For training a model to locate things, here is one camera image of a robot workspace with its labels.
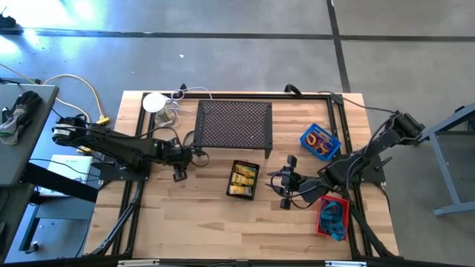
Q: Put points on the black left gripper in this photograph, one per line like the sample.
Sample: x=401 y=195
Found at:
x=178 y=154

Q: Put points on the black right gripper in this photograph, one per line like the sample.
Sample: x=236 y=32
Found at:
x=297 y=183

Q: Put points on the yellow packet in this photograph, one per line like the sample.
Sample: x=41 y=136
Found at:
x=245 y=171
x=243 y=180
x=239 y=190

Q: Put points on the black perforated metal shelf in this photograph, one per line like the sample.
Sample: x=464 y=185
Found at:
x=233 y=124

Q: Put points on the blue plastic basket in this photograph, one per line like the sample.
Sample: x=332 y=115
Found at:
x=332 y=154

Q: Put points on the blue rubber band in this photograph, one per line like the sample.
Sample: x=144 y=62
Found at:
x=328 y=215
x=337 y=233
x=186 y=137

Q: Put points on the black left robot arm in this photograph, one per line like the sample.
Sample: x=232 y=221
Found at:
x=111 y=142

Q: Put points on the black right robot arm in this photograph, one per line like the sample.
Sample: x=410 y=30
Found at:
x=371 y=155

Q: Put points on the black plastic basket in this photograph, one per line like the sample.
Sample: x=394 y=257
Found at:
x=230 y=189

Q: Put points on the red plastic basket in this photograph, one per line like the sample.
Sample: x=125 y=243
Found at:
x=321 y=222

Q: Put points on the black table clamp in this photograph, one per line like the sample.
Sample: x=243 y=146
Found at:
x=293 y=89
x=182 y=89

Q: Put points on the white lamp with wooden base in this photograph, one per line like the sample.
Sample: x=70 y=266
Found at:
x=154 y=102

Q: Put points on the white cardboard box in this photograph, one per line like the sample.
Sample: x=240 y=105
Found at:
x=70 y=163

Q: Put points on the grey side table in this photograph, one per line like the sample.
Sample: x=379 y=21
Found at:
x=22 y=155

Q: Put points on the black work gloves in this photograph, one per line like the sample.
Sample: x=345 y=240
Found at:
x=22 y=107

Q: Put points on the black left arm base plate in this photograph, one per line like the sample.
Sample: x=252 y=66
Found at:
x=111 y=174

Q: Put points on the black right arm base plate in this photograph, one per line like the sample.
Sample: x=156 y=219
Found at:
x=376 y=174

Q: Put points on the silver frame bracket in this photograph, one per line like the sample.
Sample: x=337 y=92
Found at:
x=137 y=263
x=345 y=264

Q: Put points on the grey metal table leg frame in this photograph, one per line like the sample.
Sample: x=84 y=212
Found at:
x=442 y=167

